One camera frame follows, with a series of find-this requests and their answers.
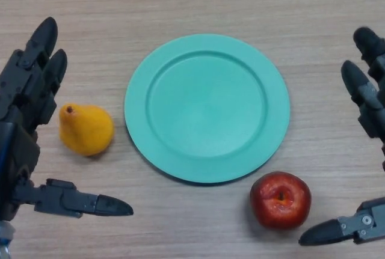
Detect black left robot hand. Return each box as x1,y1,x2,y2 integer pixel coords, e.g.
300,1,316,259
0,16,134,221

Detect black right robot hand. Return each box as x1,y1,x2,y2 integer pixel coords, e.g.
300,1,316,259
298,26,385,246

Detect red apple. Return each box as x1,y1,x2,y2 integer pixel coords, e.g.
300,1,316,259
249,171,312,230

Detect green round plate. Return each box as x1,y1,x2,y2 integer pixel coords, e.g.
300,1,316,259
124,33,291,184

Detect yellow pear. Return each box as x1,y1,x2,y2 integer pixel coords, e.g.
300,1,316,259
58,104,116,157

